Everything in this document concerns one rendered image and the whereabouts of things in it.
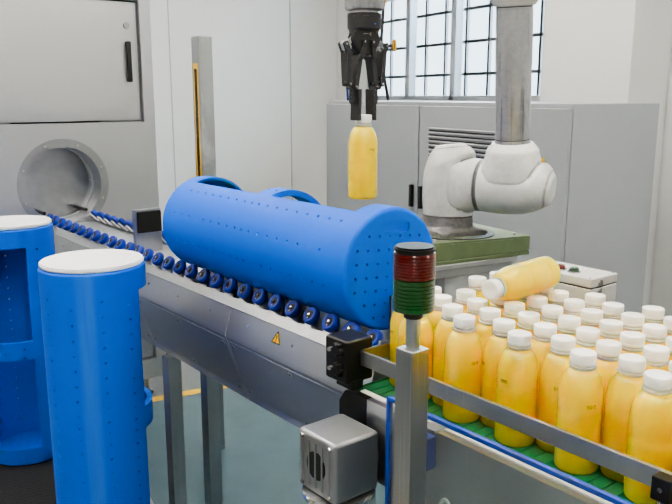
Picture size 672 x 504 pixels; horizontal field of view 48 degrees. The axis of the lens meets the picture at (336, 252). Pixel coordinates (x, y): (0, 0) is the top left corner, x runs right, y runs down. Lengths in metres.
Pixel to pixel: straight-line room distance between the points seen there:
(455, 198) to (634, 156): 1.39
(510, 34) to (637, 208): 1.57
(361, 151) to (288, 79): 5.60
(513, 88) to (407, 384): 1.21
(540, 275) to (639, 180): 2.06
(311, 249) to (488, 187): 0.70
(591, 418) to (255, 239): 0.99
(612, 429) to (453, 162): 1.21
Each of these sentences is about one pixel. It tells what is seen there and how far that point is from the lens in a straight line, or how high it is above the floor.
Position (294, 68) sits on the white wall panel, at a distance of 7.34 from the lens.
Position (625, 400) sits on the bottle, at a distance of 1.22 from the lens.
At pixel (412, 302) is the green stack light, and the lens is 1.12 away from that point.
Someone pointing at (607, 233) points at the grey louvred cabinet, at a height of 0.90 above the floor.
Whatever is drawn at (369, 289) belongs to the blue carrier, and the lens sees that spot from 1.68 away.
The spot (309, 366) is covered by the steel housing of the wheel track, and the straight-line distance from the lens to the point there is 1.80.
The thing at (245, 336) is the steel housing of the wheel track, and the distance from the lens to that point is 2.02.
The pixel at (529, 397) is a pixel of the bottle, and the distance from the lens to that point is 1.31.
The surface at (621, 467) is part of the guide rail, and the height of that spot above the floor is 0.96.
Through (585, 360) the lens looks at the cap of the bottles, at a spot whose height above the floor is 1.08.
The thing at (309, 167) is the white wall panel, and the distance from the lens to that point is 7.43.
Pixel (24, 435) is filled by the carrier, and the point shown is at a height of 0.16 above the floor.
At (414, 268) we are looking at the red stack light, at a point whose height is 1.23.
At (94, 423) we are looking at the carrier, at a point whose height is 0.61.
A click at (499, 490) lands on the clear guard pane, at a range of 1.26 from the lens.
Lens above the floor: 1.48
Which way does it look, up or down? 12 degrees down
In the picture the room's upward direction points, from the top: straight up
